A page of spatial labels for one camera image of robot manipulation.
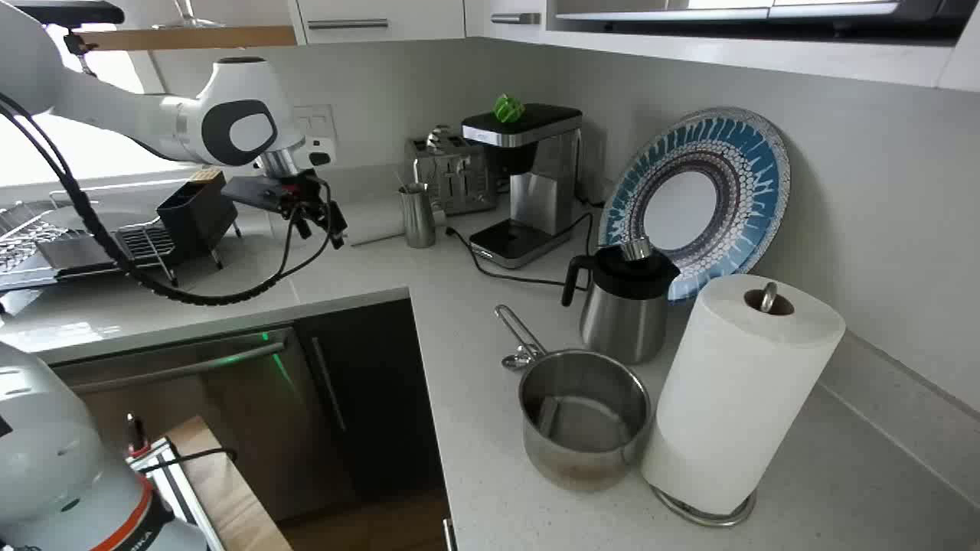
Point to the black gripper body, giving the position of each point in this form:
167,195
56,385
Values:
296,195

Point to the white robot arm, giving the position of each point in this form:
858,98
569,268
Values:
123,109

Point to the silver metal cup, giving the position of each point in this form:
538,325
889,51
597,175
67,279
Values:
418,216

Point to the black knife block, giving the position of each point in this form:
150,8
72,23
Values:
195,216

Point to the dark kitchen base cabinet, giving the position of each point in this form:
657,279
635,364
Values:
347,409

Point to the white upper cabinet door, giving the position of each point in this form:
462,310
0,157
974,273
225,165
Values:
378,20
507,14

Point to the black coffee maker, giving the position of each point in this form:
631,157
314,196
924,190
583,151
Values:
525,177

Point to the small green object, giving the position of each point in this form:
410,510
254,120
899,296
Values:
507,109

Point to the metal dish rack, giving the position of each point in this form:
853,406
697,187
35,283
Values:
63,240

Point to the steel carafe with black lid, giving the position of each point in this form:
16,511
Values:
623,300

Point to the blue patterned plate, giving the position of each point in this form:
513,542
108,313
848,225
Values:
704,199

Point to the white paper towel roll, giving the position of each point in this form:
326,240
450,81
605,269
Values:
737,392

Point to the metal paper towel holder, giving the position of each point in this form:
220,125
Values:
766,297

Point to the steel microwave oven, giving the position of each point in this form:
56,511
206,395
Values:
766,15

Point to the white wall outlet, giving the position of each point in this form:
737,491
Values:
314,122

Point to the black camera on stand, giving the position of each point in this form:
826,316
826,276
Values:
72,14

